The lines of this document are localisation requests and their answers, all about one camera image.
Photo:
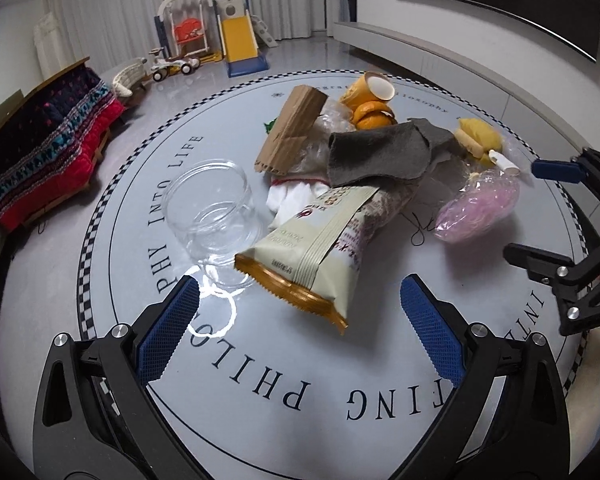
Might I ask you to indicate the green milk carton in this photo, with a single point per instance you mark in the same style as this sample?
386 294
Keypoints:
269 126

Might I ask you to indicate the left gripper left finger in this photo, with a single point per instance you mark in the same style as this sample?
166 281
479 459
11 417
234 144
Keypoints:
94 417

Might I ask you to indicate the brown corrugated cardboard piece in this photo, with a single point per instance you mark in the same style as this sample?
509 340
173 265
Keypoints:
290 131

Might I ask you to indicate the pink item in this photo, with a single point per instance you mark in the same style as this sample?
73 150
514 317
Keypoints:
487 198

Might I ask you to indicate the long white tv cabinet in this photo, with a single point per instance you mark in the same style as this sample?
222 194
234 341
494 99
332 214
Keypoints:
535 122

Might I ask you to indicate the yellow sponge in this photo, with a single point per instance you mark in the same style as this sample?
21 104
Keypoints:
478 138

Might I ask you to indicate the grey cloth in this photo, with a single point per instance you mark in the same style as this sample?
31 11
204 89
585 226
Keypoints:
403 152

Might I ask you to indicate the white toy ride-on car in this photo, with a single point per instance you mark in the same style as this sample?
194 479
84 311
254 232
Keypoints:
162 66

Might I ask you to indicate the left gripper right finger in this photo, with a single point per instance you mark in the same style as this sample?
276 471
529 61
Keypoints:
506 415

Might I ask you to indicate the clear plastic bag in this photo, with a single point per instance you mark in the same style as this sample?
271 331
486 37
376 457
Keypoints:
313 157

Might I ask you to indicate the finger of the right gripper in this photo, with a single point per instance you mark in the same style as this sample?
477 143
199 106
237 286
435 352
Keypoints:
582 169
575 286

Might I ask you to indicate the red patterned blanket table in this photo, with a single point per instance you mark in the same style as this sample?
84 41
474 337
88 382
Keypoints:
50 142

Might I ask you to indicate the cream snack bag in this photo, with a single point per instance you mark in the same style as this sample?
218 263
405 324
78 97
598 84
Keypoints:
312 260

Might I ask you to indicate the yellow paper cup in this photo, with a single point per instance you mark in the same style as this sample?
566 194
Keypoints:
371 86

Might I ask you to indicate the yellow toy slide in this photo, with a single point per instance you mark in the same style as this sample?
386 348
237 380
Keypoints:
239 41

